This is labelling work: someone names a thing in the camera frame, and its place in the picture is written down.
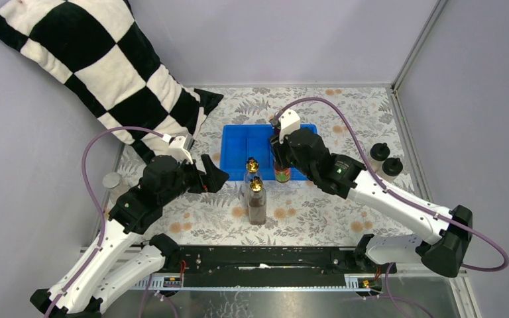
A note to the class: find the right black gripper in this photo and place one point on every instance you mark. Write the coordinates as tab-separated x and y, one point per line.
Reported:
278	149

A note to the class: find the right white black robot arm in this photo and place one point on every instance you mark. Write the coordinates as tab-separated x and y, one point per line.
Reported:
439	237

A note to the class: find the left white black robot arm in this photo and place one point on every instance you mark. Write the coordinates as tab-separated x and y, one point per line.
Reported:
92	285

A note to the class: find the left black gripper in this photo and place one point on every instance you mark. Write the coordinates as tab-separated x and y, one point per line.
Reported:
210	182

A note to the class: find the black white checkered pillow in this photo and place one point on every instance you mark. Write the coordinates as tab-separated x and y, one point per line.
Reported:
97	50

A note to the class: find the clear gold-cap bottle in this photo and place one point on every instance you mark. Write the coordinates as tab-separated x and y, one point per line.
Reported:
257	202
252	171

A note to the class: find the silver-lid glass shaker jar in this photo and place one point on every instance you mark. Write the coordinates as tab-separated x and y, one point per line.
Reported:
115	185

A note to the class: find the yellow-cap sauce bottle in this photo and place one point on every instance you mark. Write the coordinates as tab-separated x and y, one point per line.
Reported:
281	174

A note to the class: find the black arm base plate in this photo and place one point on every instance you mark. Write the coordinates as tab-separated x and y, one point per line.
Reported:
269	266

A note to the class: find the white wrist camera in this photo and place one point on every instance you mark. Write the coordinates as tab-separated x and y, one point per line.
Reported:
286	123
179	149

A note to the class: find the black-cap squeeze bottle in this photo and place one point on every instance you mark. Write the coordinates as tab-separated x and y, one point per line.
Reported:
378	153
390	169

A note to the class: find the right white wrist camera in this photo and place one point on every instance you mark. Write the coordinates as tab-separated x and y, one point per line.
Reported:
286	123

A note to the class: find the blue plastic divided bin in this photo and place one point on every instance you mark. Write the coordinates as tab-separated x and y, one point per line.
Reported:
240	142

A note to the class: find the aluminium frame rail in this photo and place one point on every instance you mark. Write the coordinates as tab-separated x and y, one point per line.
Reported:
355	282

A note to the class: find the rear black-cap squeeze bottle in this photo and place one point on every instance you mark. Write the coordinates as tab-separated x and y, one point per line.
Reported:
378	153

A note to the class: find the front black-cap squeeze bottle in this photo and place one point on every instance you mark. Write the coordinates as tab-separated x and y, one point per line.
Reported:
390	169

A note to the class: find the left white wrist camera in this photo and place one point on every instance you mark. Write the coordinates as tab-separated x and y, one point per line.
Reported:
179	149

